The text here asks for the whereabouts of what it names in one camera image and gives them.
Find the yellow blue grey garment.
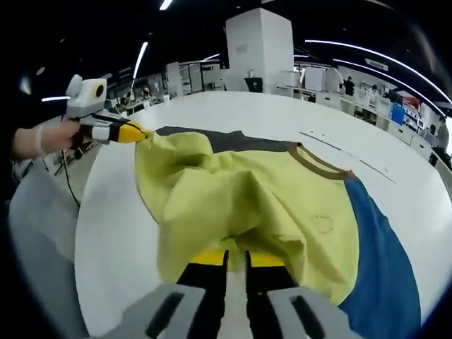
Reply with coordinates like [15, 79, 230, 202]
[133, 126, 423, 339]

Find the white mesh chair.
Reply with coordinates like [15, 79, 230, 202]
[8, 165, 89, 339]

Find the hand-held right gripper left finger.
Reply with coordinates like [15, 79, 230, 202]
[105, 249, 230, 339]

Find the black office chair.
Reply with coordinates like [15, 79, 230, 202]
[244, 77, 265, 94]

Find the white shelving unit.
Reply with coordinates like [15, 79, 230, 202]
[165, 61, 227, 96]

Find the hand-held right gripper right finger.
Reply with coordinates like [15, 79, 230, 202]
[244, 249, 357, 339]

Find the blue storage box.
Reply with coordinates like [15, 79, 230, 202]
[391, 105, 406, 126]

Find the person's left hand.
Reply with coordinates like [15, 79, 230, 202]
[35, 121, 84, 156]

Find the white square pillar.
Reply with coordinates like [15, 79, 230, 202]
[225, 7, 295, 93]

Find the white cabinet row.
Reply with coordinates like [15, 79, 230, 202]
[277, 83, 442, 160]

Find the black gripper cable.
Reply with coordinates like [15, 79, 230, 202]
[59, 150, 81, 206]

